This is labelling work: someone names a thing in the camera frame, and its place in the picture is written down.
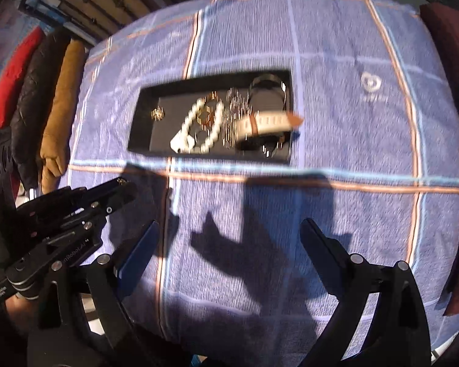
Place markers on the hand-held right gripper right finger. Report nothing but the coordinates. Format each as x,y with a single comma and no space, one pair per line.
321,248

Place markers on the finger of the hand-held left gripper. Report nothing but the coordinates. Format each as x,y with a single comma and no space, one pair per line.
80,198

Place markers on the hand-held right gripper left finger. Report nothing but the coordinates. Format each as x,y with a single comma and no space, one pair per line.
137,250

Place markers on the black jewelry tray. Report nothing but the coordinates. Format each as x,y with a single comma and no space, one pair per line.
160,137

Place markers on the small gold earring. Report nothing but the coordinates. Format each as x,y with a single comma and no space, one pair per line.
157,114

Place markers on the person's left forearm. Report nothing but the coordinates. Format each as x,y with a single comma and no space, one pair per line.
21,309

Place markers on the orange cushion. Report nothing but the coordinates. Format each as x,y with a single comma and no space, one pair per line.
61,122

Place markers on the dark brown cushion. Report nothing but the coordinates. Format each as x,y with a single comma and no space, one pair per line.
34,103

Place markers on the purple plaid bedsheet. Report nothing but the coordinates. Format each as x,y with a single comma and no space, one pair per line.
348,141

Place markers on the red cushion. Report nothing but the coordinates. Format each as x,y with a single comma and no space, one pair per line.
7,84

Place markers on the black iron railing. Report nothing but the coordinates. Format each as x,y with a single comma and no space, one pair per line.
61,24

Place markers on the maroon quilted cushion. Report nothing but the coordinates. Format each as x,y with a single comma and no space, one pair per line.
451,46

